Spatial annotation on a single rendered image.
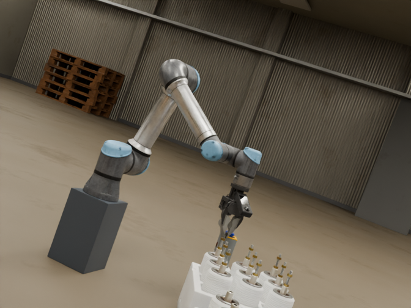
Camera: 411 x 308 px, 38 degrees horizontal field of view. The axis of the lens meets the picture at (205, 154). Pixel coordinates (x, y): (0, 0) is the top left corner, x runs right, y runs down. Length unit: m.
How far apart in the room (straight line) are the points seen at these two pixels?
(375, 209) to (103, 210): 9.15
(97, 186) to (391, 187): 9.28
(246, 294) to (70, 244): 0.76
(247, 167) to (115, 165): 0.53
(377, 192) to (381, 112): 1.67
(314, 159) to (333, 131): 0.68
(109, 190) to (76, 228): 0.20
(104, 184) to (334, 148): 9.88
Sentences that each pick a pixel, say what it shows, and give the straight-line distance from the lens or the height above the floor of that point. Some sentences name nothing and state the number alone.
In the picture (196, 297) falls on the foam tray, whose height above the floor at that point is 0.16.
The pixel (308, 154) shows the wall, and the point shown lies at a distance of 12.17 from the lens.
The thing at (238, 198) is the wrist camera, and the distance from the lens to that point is 2.33.
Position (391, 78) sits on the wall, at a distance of 12.20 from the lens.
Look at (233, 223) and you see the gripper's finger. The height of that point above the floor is 0.40.
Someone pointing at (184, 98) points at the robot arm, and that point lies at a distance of 2.34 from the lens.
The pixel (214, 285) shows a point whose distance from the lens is 2.15.
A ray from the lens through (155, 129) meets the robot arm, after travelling 2.54.
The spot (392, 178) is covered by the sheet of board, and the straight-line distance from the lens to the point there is 11.44.
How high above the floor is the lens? 0.75
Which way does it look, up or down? 3 degrees down
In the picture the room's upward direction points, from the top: 20 degrees clockwise
